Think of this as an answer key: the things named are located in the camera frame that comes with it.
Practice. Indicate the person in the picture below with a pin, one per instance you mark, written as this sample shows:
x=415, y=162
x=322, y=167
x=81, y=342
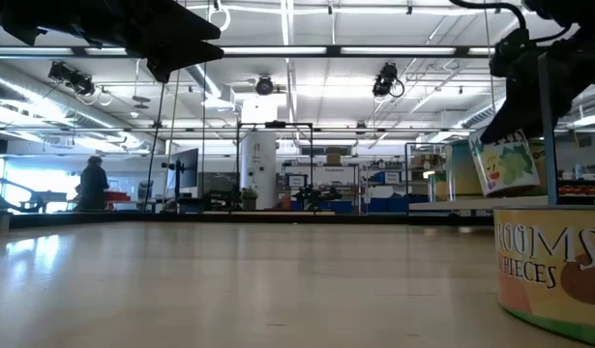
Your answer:
x=93, y=186

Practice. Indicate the pineapple picture tin can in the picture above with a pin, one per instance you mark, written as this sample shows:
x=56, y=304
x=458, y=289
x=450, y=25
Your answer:
x=505, y=164

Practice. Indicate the black monitor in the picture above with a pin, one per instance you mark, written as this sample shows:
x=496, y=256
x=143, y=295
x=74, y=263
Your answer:
x=186, y=166

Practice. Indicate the red storage bins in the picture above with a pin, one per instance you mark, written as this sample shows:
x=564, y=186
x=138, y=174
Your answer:
x=118, y=195

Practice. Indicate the silver ventilation duct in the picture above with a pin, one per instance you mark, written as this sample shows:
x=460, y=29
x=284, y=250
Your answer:
x=205, y=82

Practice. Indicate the black background robot arms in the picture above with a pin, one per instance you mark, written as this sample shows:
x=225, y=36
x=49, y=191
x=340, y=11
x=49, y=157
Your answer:
x=316, y=194

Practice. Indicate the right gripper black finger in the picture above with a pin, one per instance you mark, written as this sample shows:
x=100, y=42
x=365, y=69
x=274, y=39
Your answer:
x=522, y=106
x=573, y=92

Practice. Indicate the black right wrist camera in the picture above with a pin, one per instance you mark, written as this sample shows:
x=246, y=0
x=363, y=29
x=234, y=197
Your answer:
x=512, y=53

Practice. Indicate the small green plant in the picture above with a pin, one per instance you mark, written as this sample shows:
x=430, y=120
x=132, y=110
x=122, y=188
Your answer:
x=248, y=195

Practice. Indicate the black overhead beam light strips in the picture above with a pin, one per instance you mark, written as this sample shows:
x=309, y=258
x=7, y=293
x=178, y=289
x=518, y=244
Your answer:
x=79, y=51

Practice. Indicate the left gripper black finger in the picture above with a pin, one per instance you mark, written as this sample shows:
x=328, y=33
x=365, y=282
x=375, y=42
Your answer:
x=171, y=24
x=173, y=57

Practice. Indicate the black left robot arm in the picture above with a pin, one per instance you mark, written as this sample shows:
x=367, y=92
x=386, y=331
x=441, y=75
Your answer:
x=7, y=9

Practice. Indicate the white round pillar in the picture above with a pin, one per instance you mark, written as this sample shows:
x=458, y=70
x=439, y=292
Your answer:
x=258, y=169

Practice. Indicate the Mushrooms Pieces label tin can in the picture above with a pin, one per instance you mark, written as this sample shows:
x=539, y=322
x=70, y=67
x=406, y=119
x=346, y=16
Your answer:
x=544, y=270

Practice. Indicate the brown cardboard box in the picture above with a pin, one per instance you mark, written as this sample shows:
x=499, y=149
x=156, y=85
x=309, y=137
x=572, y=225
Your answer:
x=333, y=157

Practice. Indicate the blue storage bins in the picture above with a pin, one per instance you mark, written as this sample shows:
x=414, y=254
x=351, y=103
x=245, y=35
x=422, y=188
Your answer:
x=379, y=205

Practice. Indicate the black metal table frame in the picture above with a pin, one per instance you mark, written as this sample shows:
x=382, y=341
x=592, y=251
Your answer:
x=277, y=217

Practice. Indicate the teal yellow label tin can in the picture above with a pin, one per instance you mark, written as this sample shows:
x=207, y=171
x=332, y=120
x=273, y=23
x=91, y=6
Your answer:
x=457, y=164

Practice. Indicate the thin black overhead beam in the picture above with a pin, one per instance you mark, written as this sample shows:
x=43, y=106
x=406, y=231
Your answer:
x=374, y=130

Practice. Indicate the black ceiling-mounted device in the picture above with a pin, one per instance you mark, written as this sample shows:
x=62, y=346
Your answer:
x=72, y=77
x=264, y=86
x=386, y=79

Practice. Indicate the wooden shelf black metal frame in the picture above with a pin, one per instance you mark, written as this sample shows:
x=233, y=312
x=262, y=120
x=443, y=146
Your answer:
x=452, y=205

